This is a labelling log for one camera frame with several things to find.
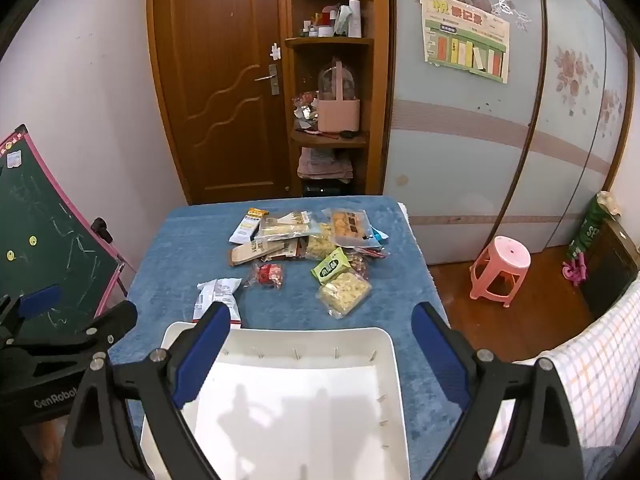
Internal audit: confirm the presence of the clear cookie packet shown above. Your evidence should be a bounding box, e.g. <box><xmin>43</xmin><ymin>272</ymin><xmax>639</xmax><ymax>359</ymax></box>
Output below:
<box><xmin>322</xmin><ymin>208</ymin><xmax>375</xmax><ymax>250</ymax></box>

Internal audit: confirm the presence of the white plastic tray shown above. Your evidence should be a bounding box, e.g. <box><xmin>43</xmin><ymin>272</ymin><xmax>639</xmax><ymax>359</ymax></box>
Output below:
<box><xmin>139</xmin><ymin>321</ymin><xmax>405</xmax><ymax>480</ymax></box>

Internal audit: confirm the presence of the green bag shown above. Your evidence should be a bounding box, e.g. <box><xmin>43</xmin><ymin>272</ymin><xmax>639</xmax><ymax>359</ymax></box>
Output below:
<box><xmin>567</xmin><ymin>191</ymin><xmax>621</xmax><ymax>261</ymax></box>

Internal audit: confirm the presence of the wooden shelf unit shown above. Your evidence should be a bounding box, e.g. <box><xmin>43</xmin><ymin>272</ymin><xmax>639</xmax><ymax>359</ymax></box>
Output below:
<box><xmin>280</xmin><ymin>0</ymin><xmax>391</xmax><ymax>198</ymax></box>

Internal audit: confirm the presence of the black box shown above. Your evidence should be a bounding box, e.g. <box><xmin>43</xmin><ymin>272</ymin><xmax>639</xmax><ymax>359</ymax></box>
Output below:
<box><xmin>302</xmin><ymin>183</ymin><xmax>351</xmax><ymax>197</ymax></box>

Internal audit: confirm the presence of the dark cabinet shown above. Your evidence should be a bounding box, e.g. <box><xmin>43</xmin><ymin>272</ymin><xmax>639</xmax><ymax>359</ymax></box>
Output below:
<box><xmin>582</xmin><ymin>220</ymin><xmax>640</xmax><ymax>321</ymax></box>

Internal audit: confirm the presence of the red candy packet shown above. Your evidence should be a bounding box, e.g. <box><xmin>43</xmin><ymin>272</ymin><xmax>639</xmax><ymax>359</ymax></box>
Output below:
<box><xmin>243</xmin><ymin>262</ymin><xmax>286</xmax><ymax>291</ymax></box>

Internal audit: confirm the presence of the white red snack packet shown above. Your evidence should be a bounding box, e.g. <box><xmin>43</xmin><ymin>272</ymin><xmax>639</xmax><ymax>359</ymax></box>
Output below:
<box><xmin>192</xmin><ymin>278</ymin><xmax>243</xmax><ymax>328</ymax></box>

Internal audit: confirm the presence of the wooden door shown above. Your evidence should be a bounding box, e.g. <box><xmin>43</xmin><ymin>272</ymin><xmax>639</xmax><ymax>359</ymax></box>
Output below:
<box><xmin>147</xmin><ymin>0</ymin><xmax>293</xmax><ymax>206</ymax></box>

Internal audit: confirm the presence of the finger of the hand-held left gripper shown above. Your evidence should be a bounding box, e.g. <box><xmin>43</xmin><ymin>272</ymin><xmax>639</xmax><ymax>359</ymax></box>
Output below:
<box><xmin>10</xmin><ymin>301</ymin><xmax>138</xmax><ymax>361</ymax></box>
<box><xmin>0</xmin><ymin>284</ymin><xmax>63</xmax><ymax>346</ymax></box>

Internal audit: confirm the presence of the green chalkboard pink frame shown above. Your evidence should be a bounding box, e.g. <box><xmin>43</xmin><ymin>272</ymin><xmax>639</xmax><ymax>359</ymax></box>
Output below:
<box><xmin>0</xmin><ymin>124</ymin><xmax>136</xmax><ymax>341</ymax></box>

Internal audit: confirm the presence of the folded pink cloth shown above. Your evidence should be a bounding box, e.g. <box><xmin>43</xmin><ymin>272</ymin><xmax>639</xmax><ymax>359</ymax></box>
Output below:
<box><xmin>297</xmin><ymin>147</ymin><xmax>355</xmax><ymax>183</ymax></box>

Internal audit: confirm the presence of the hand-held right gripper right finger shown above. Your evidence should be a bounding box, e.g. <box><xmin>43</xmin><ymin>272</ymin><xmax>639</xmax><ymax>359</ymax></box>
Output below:
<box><xmin>411</xmin><ymin>301</ymin><xmax>586</xmax><ymax>480</ymax></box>

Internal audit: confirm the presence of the blue towel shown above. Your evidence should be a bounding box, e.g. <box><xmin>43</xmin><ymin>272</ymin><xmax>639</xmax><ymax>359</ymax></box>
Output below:
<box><xmin>107</xmin><ymin>195</ymin><xmax>453</xmax><ymax>480</ymax></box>

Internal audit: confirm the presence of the floral sliding wardrobe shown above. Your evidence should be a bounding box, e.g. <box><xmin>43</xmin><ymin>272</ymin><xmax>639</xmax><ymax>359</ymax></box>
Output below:
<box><xmin>385</xmin><ymin>0</ymin><xmax>636</xmax><ymax>266</ymax></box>

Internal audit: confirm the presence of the wall poster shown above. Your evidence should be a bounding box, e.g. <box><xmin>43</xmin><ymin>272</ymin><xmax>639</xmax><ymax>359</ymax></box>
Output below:
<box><xmin>419</xmin><ymin>0</ymin><xmax>511</xmax><ymax>85</ymax></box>

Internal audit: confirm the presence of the pink basket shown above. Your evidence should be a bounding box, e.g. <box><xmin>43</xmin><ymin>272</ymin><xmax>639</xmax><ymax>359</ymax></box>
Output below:
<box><xmin>317</xmin><ymin>59</ymin><xmax>362</xmax><ymax>133</ymax></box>

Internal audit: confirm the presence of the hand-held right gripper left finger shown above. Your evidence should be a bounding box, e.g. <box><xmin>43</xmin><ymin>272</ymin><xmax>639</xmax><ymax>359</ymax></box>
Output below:
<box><xmin>60</xmin><ymin>301</ymin><xmax>232</xmax><ymax>480</ymax></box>

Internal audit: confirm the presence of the orange white stick packet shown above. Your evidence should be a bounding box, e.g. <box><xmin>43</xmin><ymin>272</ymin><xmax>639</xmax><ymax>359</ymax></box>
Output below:
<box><xmin>229</xmin><ymin>208</ymin><xmax>264</xmax><ymax>245</ymax></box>

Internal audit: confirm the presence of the clear square cracker packet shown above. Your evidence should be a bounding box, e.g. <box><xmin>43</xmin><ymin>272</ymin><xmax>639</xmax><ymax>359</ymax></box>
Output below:
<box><xmin>317</xmin><ymin>270</ymin><xmax>373</xmax><ymax>320</ymax></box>

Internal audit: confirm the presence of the metal door handle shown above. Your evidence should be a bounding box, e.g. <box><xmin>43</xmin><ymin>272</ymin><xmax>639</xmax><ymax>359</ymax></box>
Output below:
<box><xmin>254</xmin><ymin>64</ymin><xmax>281</xmax><ymax>96</ymax></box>

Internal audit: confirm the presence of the group of toiletry bottles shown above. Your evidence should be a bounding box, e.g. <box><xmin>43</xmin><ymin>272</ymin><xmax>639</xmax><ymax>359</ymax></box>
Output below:
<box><xmin>300</xmin><ymin>0</ymin><xmax>363</xmax><ymax>39</ymax></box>

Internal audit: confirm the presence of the pink plastic stool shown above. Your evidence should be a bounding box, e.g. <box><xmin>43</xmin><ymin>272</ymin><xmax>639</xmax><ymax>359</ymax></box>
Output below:
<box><xmin>469</xmin><ymin>236</ymin><xmax>532</xmax><ymax>308</ymax></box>

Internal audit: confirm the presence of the green snack packet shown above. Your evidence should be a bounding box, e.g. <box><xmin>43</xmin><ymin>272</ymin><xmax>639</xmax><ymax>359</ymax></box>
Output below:
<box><xmin>311</xmin><ymin>247</ymin><xmax>351</xmax><ymax>283</ymax></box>

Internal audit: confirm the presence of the checked cloth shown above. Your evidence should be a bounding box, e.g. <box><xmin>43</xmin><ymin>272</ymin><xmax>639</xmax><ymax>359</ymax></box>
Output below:
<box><xmin>477</xmin><ymin>270</ymin><xmax>640</xmax><ymax>480</ymax></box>

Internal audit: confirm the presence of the pink toy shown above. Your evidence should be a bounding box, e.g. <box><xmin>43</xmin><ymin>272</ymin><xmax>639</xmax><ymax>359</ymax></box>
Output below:
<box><xmin>562</xmin><ymin>255</ymin><xmax>588</xmax><ymax>283</ymax></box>

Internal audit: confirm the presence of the pile of small packets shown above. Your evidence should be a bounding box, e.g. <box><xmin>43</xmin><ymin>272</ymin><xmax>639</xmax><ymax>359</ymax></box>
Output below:
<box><xmin>292</xmin><ymin>91</ymin><xmax>321</xmax><ymax>131</ymax></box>

